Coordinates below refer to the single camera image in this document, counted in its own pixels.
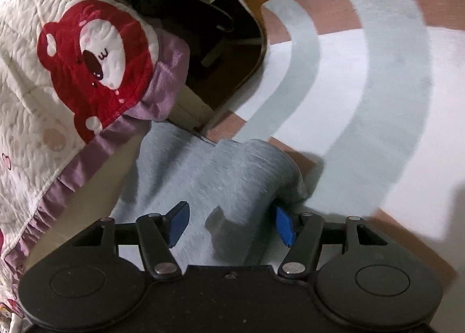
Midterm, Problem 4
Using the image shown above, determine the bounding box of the grey garment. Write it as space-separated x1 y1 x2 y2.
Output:
109 120 313 268

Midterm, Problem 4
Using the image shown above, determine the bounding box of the white quilt with red bears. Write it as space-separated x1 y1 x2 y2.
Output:
0 0 191 319

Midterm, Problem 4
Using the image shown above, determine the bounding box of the checkered rug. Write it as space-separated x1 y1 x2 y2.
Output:
203 0 465 283

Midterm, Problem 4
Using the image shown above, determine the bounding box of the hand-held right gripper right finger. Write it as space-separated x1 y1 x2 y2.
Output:
274 206 389 279

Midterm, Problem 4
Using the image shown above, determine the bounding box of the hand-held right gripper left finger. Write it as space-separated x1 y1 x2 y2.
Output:
73 201 190 280

